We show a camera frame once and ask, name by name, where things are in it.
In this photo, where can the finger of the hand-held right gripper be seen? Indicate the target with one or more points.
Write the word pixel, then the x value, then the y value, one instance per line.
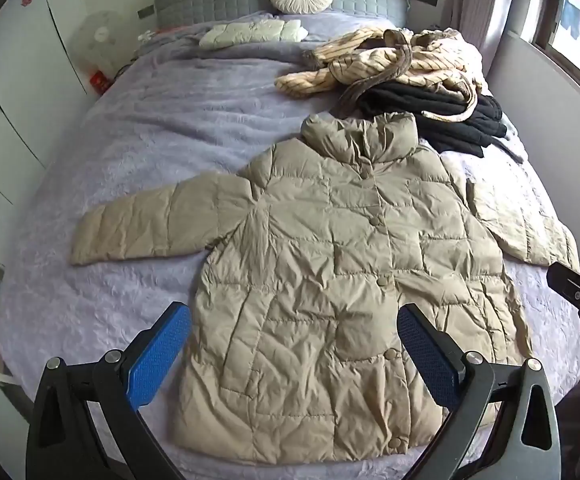
pixel 567 282

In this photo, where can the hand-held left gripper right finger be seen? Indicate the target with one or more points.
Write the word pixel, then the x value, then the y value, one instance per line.
pixel 422 355

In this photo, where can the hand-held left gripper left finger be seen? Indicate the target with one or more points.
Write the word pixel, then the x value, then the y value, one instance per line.
pixel 162 350

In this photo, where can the beige puffer jacket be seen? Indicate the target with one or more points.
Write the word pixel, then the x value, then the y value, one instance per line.
pixel 320 260

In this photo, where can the black folded clothes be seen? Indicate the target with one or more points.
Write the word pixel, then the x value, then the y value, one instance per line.
pixel 419 107

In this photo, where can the lilac embossed bed blanket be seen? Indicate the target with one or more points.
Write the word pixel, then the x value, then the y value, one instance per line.
pixel 170 125

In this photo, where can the cream striped fleece robe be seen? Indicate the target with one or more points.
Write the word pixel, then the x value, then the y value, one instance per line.
pixel 419 60

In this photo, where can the red box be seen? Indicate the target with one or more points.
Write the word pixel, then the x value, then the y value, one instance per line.
pixel 99 82

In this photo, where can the pale pink curtain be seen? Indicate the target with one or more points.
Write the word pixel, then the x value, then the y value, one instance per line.
pixel 484 5

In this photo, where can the white wardrobe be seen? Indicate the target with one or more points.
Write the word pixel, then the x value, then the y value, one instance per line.
pixel 15 85

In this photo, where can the white charger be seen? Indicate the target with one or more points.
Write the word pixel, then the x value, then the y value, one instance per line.
pixel 147 35

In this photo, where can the white floor fan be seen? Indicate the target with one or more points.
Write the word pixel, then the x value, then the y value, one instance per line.
pixel 100 37

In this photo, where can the cream quilted folded garment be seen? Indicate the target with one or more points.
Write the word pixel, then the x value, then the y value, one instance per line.
pixel 250 34

